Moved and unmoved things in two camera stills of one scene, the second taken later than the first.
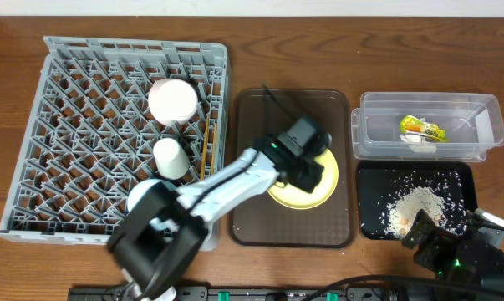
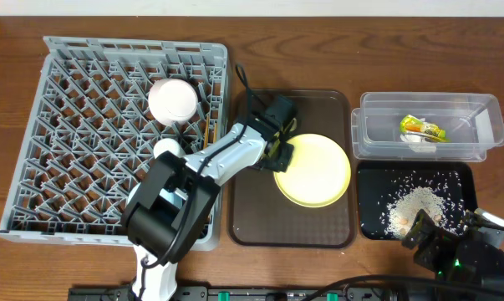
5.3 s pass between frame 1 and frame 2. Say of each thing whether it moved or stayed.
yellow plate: moved
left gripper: moved
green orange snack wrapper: stayed
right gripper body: stayed
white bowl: stayed
